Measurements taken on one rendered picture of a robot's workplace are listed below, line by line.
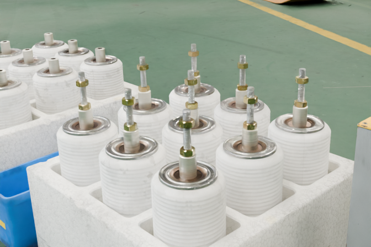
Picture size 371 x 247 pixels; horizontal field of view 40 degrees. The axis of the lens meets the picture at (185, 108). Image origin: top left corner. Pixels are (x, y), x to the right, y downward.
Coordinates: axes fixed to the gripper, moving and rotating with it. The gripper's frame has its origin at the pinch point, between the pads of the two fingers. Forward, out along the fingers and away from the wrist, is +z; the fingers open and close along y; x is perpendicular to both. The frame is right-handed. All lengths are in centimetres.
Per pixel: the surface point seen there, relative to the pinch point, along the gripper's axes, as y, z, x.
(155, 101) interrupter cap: -1.0, 21.6, -2.4
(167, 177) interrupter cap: -11.9, 21.6, 23.8
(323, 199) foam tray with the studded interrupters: -30.7, 30.4, 9.5
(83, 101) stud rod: 5.9, 17.5, 10.5
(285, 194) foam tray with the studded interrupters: -25.3, 30.4, 9.3
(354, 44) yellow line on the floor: -38, 47, -156
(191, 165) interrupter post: -14.8, 20.1, 22.8
